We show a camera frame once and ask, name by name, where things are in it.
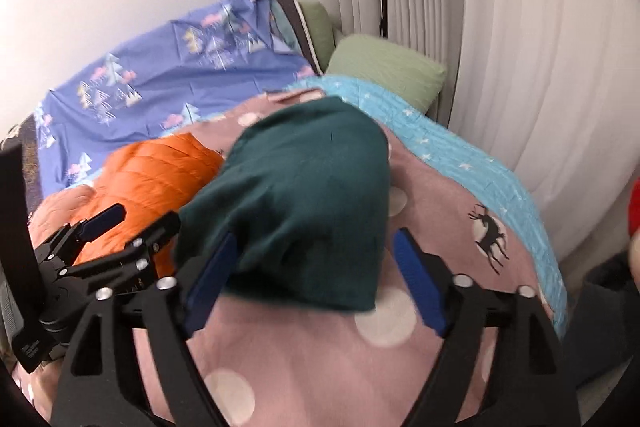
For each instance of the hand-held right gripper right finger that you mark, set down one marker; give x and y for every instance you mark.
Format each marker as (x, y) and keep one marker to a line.
(417, 282)

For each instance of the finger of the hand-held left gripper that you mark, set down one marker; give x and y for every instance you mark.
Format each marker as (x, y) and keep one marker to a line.
(145, 242)
(102, 219)

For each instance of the orange puffer jacket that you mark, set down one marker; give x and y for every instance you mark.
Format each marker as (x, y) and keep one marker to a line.
(150, 177)

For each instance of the peach quilted jacket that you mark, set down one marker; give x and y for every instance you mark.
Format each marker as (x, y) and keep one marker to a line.
(60, 209)

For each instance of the light blue quilted blanket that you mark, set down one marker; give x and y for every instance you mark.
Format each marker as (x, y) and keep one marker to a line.
(450, 147)

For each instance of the dark green fleece garment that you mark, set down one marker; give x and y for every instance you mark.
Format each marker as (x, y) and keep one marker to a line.
(310, 197)

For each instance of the green pillow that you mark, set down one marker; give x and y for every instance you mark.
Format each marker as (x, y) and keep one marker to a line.
(390, 69)
(320, 27)

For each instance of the red object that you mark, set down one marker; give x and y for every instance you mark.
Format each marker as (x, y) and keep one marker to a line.
(635, 207)

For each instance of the person's dark clothing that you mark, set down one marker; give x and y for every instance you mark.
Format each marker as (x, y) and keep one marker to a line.
(605, 317)

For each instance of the blue tree-print sheet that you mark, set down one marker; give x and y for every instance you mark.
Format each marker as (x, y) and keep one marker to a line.
(165, 67)

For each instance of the grey curtain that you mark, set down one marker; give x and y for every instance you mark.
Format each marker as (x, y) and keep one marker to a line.
(525, 32)

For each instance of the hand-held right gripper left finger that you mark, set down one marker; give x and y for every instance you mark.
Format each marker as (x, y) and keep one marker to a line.
(212, 282)

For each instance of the dark patterned cover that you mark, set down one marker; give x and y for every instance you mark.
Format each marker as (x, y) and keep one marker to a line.
(32, 157)

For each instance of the dark grey cushion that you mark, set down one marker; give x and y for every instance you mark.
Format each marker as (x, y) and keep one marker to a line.
(295, 27)

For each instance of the pink polka dot blanket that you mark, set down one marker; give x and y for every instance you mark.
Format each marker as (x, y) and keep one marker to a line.
(300, 357)

